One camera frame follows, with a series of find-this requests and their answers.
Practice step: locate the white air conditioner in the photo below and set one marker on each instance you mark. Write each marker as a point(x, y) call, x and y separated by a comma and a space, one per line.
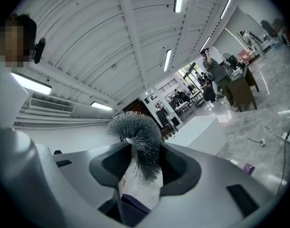
point(51, 103)

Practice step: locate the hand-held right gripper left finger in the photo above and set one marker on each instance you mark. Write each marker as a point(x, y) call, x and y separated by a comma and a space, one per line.
point(83, 170)

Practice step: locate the brown wooden staircase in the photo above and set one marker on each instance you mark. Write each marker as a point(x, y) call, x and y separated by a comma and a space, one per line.
point(134, 107)

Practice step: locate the grey white toilet brush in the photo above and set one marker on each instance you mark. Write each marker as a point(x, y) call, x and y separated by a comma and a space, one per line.
point(140, 132)

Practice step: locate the black headset module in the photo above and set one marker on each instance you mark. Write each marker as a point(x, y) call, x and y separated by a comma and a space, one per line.
point(39, 50)

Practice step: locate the white bathtub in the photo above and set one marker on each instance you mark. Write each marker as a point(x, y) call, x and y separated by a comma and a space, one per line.
point(199, 134)

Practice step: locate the dark wooden desk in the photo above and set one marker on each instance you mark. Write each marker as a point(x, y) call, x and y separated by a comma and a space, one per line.
point(244, 94)

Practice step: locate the glass entrance door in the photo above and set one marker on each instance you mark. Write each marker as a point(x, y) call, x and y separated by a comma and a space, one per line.
point(191, 73)

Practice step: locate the dark blue cloth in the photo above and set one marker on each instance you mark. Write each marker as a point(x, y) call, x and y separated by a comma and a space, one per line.
point(135, 206)

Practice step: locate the pink box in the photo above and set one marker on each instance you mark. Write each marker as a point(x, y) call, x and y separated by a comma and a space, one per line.
point(244, 55)

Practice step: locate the group of office tables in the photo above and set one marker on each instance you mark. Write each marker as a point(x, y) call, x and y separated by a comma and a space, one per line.
point(186, 101)

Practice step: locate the black machine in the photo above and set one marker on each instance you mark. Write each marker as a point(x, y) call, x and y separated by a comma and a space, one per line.
point(233, 62)

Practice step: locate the white power strip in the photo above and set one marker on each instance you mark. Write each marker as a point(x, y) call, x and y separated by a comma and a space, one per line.
point(288, 138)

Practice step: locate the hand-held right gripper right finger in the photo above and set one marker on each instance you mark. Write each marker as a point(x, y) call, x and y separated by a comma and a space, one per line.
point(206, 177)

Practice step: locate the white shirt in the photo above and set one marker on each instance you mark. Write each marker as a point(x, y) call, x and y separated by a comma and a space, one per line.
point(7, 98)

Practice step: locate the person's face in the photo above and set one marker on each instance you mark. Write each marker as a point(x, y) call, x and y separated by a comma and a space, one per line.
point(12, 46)

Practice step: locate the white paper scrap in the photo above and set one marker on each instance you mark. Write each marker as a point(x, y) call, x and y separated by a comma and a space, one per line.
point(234, 162)

